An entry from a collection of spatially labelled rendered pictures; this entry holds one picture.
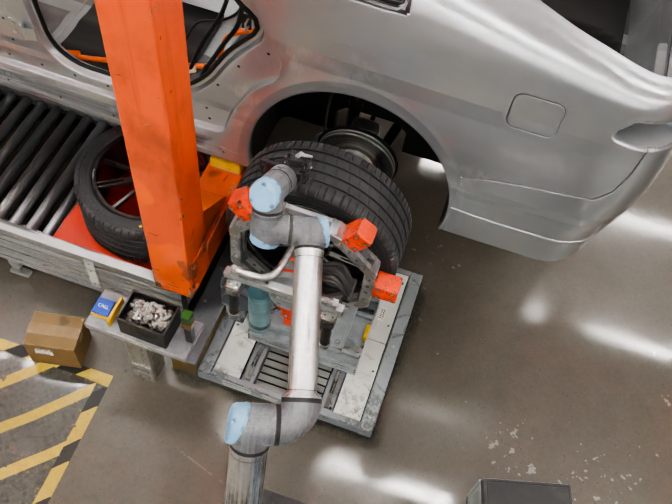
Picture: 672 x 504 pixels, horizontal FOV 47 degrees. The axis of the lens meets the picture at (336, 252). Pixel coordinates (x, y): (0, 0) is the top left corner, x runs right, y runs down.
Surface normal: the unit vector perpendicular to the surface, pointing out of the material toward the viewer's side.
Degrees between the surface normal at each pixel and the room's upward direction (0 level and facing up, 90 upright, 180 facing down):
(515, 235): 90
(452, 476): 0
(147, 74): 90
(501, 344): 0
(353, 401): 0
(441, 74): 90
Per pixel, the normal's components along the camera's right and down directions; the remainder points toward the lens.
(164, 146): -0.32, 0.78
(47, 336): 0.08, -0.54
